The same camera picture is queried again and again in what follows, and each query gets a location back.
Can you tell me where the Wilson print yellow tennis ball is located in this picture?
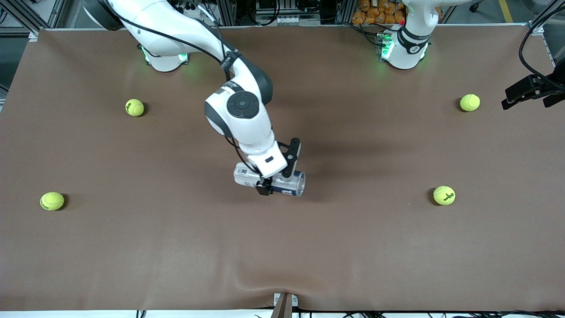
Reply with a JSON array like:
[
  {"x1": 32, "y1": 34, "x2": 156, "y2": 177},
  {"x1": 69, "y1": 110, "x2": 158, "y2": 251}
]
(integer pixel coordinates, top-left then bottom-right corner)
[
  {"x1": 125, "y1": 98, "x2": 145, "y2": 117},
  {"x1": 433, "y1": 185, "x2": 456, "y2": 206}
]

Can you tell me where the Head print yellow tennis ball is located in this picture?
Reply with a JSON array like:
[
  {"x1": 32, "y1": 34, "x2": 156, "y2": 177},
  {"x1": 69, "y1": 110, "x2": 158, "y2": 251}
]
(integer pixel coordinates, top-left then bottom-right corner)
[{"x1": 40, "y1": 192, "x2": 65, "y2": 211}]

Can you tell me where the white power strip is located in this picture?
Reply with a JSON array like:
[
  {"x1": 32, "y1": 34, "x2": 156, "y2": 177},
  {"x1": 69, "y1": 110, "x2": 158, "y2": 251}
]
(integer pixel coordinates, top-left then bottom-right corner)
[{"x1": 173, "y1": 0, "x2": 209, "y2": 18}]

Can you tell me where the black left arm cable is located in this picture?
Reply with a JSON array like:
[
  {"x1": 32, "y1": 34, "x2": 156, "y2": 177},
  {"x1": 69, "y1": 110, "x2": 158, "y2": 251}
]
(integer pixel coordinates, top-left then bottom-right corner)
[{"x1": 519, "y1": 0, "x2": 565, "y2": 82}]

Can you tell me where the aluminium frame strut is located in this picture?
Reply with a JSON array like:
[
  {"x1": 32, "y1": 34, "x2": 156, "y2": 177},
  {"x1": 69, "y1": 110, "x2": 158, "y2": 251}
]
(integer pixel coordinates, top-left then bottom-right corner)
[
  {"x1": 48, "y1": 0, "x2": 68, "y2": 28},
  {"x1": 530, "y1": 0, "x2": 565, "y2": 32}
]

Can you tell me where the clear labelled tennis ball can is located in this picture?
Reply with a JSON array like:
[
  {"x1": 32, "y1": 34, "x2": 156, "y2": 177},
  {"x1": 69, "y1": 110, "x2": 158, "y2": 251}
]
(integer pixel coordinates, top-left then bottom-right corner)
[{"x1": 233, "y1": 163, "x2": 306, "y2": 197}]

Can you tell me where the orange lumpy items pile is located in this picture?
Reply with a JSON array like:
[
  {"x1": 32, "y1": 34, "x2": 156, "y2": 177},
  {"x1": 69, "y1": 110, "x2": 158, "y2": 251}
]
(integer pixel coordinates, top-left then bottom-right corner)
[{"x1": 352, "y1": 0, "x2": 406, "y2": 25}]

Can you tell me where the white connector block row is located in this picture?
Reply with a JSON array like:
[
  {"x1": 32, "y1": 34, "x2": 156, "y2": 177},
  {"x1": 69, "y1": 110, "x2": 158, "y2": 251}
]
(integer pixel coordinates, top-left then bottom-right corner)
[{"x1": 274, "y1": 15, "x2": 320, "y2": 26}]

